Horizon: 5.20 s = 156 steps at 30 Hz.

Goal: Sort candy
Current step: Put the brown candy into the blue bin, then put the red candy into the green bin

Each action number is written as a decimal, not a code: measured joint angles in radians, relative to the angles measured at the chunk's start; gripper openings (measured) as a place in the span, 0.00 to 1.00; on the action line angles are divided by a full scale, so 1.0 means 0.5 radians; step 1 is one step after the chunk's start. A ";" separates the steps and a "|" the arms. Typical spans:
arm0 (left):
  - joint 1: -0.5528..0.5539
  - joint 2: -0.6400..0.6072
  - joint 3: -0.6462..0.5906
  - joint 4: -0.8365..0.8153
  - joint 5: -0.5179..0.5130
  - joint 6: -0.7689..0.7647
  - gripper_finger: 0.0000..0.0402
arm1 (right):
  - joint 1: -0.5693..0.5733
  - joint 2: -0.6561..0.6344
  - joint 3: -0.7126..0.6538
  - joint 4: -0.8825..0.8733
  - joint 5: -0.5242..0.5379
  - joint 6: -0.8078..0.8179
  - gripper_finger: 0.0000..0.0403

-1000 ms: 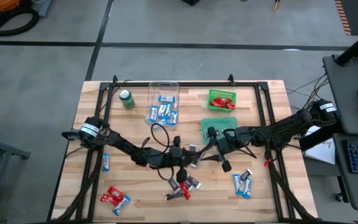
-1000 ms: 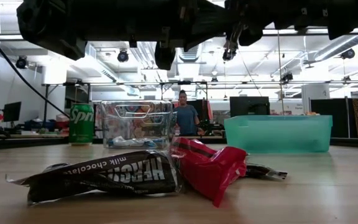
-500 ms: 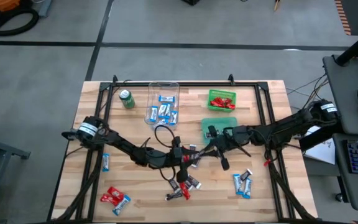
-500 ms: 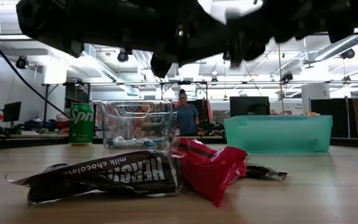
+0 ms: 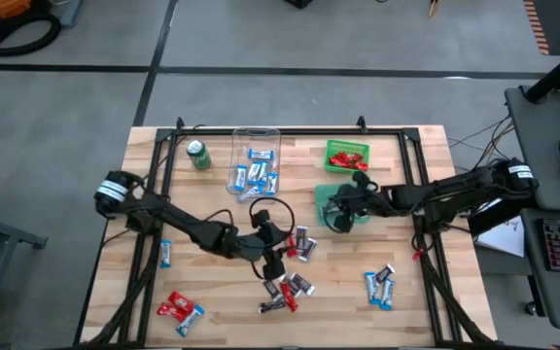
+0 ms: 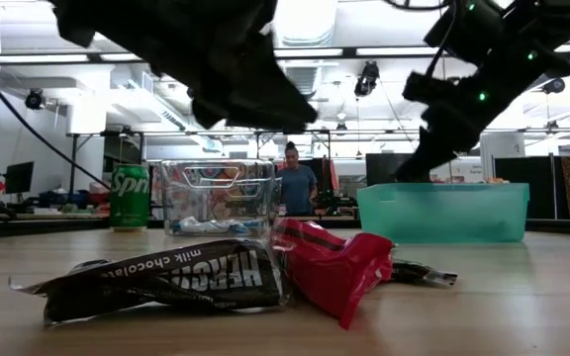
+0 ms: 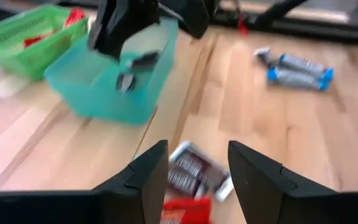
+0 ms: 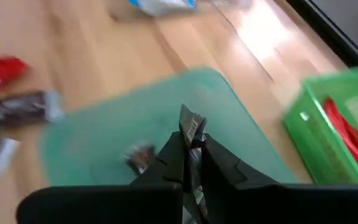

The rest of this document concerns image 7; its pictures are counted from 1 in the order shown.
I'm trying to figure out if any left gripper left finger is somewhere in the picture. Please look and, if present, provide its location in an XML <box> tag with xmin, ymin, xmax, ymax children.
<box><xmin>93</xmin><ymin>139</ymin><xmax>169</xmax><ymax>224</ymax></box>

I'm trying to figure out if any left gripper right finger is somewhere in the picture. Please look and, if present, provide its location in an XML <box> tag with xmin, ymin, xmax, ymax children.
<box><xmin>227</xmin><ymin>140</ymin><xmax>337</xmax><ymax>224</ymax></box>

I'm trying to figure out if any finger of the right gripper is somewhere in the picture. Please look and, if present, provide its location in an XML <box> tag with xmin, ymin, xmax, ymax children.
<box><xmin>87</xmin><ymin>0</ymin><xmax>161</xmax><ymax>60</ymax></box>
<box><xmin>159</xmin><ymin>0</ymin><xmax>221</xmax><ymax>40</ymax></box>

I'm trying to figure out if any red KitKat candy bar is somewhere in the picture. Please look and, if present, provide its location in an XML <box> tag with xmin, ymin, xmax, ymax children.
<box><xmin>22</xmin><ymin>34</ymin><xmax>45</xmax><ymax>48</ymax></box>
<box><xmin>159</xmin><ymin>197</ymin><xmax>213</xmax><ymax>224</ymax></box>
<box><xmin>64</xmin><ymin>7</ymin><xmax>86</xmax><ymax>27</ymax></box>

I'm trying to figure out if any white blue Hershey's candy bar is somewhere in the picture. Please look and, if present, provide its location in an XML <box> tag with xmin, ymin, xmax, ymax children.
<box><xmin>266</xmin><ymin>67</ymin><xmax>331</xmax><ymax>92</ymax></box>
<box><xmin>278</xmin><ymin>53</ymin><xmax>335</xmax><ymax>82</ymax></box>

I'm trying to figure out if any small red tag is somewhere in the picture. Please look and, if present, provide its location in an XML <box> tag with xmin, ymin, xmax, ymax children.
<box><xmin>237</xmin><ymin>12</ymin><xmax>250</xmax><ymax>37</ymax></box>

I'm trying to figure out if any teal plastic bin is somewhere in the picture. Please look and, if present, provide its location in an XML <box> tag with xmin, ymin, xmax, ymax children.
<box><xmin>44</xmin><ymin>17</ymin><xmax>180</xmax><ymax>126</ymax></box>

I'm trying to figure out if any green plastic basket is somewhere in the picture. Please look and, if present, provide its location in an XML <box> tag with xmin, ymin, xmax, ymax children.
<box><xmin>0</xmin><ymin>4</ymin><xmax>89</xmax><ymax>82</ymax></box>

